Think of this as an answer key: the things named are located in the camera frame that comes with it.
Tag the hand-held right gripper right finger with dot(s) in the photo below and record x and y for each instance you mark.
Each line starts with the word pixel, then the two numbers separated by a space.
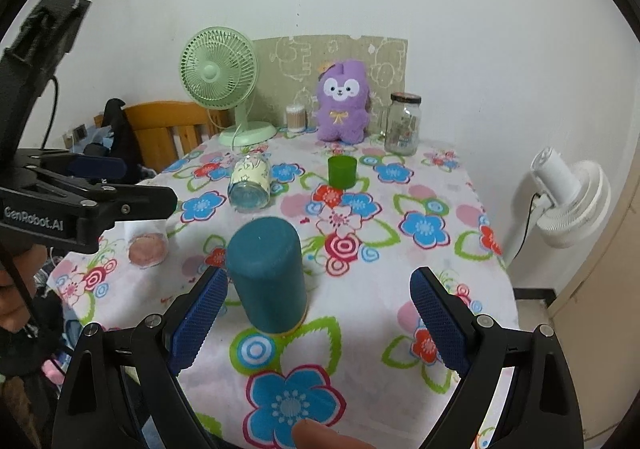
pixel 440 324

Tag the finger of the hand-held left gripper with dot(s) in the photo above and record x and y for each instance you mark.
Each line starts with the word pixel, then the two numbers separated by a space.
pixel 95 167
pixel 140 201

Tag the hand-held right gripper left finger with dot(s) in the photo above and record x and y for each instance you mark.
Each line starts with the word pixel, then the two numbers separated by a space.
pixel 200 319

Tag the teal cup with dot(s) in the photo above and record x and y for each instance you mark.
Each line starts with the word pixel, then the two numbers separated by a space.
pixel 267 274

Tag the pink cup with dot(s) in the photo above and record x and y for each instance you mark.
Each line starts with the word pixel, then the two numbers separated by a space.
pixel 146 249

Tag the green cup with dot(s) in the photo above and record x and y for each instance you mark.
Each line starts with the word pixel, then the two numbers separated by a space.
pixel 342 173

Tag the person's left hand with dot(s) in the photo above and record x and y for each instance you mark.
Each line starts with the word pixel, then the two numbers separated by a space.
pixel 12 296

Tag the person's right hand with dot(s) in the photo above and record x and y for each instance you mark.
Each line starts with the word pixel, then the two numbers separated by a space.
pixel 325 438

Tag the black cloth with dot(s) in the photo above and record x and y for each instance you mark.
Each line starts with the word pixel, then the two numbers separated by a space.
pixel 122 139

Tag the wooden chair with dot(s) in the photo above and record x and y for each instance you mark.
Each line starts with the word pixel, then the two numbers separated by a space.
pixel 165 124

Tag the floral tablecloth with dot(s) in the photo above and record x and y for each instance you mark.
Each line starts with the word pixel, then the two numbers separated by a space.
pixel 400 229

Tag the glass jar with pale label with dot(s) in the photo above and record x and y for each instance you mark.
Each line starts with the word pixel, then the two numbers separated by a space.
pixel 250 184

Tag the green desk fan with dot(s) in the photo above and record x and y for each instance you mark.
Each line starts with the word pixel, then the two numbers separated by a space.
pixel 217 71

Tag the beige cabinet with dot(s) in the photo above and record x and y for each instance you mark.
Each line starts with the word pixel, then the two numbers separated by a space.
pixel 605 329

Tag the small toothpick jar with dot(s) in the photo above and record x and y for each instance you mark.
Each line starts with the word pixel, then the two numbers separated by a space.
pixel 295 119

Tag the white fan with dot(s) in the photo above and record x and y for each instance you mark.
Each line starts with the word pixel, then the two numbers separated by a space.
pixel 575 209

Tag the glass jar with black lid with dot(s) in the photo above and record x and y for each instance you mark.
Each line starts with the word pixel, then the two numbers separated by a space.
pixel 402 129

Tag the beige patterned cushion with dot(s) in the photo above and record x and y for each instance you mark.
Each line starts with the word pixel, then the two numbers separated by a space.
pixel 290 64

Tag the purple plush toy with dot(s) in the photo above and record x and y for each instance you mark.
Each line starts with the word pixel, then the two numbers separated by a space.
pixel 342 114

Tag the wall socket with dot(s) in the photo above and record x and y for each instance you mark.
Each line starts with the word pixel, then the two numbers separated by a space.
pixel 77 134

